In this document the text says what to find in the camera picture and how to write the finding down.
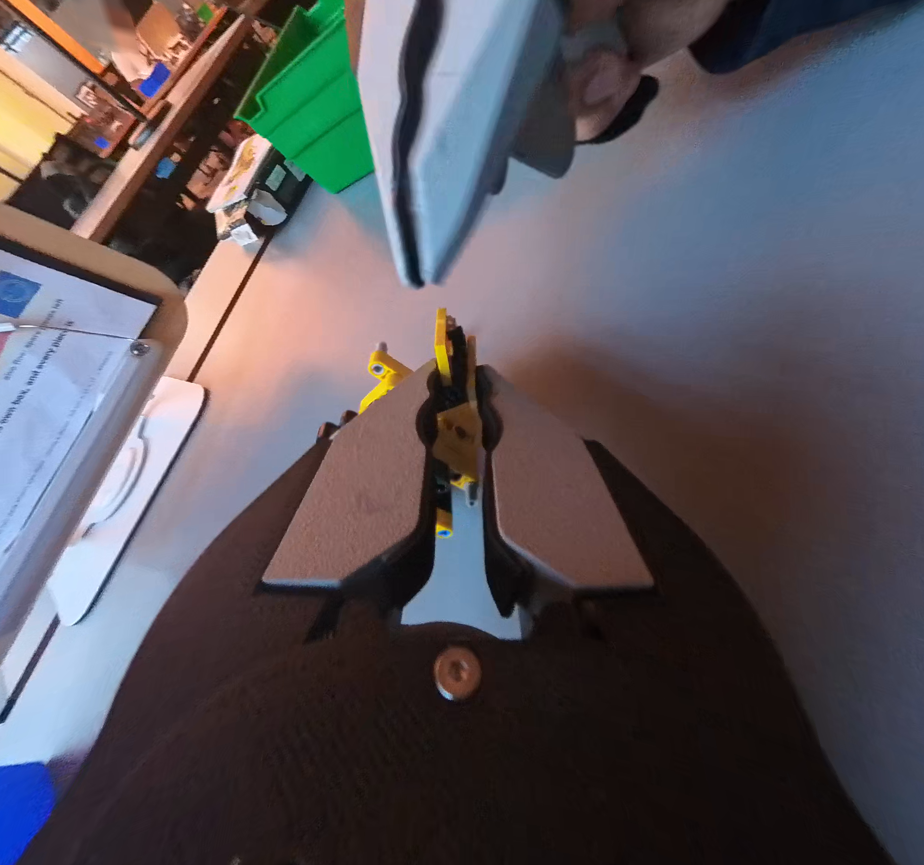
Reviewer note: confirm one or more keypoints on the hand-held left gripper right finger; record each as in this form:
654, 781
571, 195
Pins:
563, 511

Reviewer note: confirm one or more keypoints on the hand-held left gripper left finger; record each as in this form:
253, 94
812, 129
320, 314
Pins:
354, 504

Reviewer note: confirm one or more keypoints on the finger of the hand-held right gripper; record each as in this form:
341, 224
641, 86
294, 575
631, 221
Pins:
476, 85
379, 49

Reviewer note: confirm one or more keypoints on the yellow black lego model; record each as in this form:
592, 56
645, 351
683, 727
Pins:
458, 439

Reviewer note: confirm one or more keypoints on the black lego set box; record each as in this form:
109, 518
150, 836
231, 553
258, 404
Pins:
292, 183

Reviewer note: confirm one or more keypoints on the green plastic bin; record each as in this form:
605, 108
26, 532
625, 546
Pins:
317, 107

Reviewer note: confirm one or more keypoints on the white yellow instruction booklet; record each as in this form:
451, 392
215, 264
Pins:
242, 172

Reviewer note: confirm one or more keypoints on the white stand base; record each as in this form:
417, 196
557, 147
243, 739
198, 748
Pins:
159, 446

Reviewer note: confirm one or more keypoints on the long background table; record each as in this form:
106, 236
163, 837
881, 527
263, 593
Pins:
180, 107

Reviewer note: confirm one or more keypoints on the small blue box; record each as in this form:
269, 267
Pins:
154, 80

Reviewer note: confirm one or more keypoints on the metal clip bar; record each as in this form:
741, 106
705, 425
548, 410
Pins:
133, 374

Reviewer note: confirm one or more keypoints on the printed instruction sheet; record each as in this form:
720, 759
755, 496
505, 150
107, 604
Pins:
58, 374

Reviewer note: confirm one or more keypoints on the wooden clipboard stand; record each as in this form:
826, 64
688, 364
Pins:
108, 267

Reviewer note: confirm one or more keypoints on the blue plastic bin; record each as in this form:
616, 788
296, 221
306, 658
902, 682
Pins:
21, 814

